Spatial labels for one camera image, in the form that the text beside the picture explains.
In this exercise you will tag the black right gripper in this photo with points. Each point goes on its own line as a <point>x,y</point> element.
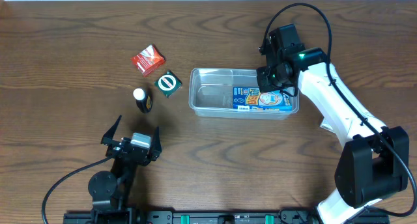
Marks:
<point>265,84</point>

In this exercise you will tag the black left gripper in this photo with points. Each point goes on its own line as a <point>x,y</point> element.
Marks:
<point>116,147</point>

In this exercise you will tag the blue Kool Fever box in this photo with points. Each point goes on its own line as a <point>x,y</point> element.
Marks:
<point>251,98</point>

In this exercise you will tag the white green Panadol box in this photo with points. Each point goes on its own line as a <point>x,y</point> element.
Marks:
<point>325,125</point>

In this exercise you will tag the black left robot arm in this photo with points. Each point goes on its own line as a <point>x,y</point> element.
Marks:
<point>110,189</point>

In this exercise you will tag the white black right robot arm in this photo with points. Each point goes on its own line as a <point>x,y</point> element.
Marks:
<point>374,161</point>

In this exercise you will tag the clear plastic container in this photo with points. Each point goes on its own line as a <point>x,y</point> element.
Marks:
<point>211,94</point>

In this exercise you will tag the dark bottle white cap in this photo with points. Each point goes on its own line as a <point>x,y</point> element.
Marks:
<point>143,100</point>

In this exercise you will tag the green Zam-Buk box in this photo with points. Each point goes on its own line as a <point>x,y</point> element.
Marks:
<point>168,83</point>

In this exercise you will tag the red medicine box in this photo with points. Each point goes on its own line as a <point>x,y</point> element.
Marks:
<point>148,60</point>

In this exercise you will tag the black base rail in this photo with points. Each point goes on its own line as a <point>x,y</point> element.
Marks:
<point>168,217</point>

